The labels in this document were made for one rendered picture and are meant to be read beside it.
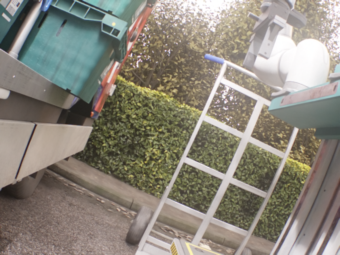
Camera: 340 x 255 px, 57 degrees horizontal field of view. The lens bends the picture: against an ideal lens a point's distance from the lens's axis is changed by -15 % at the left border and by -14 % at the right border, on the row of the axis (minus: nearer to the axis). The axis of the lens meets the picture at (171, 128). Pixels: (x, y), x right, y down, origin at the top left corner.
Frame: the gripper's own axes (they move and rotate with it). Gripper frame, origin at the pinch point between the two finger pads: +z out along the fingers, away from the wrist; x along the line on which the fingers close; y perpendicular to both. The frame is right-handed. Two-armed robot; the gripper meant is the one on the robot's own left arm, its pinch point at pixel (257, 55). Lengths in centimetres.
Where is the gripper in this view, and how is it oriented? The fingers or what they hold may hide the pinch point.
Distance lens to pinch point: 87.0
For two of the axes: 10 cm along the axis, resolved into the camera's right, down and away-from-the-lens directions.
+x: 0.8, -0.2, -10.0
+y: -9.0, -4.2, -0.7
